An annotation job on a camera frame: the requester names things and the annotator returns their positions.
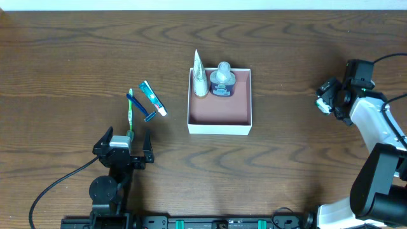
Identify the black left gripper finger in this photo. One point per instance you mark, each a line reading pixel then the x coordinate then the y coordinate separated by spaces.
pixel 104 141
pixel 147 147

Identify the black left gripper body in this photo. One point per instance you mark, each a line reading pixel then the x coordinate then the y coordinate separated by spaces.
pixel 124 159

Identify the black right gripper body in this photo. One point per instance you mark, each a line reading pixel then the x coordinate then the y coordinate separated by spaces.
pixel 329 92

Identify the green soap box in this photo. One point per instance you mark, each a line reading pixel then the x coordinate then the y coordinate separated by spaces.
pixel 323 106

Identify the blue razor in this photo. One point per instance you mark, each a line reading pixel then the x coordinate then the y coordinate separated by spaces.
pixel 134 102

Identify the green toothbrush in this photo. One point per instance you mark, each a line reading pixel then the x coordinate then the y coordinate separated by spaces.
pixel 130 111

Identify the clear sanitizer bottle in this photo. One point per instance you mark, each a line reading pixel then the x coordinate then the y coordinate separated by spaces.
pixel 222 81

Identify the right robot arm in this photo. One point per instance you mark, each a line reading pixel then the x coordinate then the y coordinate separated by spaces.
pixel 374 200

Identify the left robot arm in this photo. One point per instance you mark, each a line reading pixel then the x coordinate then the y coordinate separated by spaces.
pixel 109 193

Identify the teal toothpaste tube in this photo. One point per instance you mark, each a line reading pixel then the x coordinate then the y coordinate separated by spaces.
pixel 150 94

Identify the white box pink interior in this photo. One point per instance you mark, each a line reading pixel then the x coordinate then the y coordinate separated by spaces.
pixel 222 115

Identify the white standing tube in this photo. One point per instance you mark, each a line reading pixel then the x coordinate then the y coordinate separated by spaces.
pixel 200 84

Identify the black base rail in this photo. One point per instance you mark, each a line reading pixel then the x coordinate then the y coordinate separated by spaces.
pixel 282 218

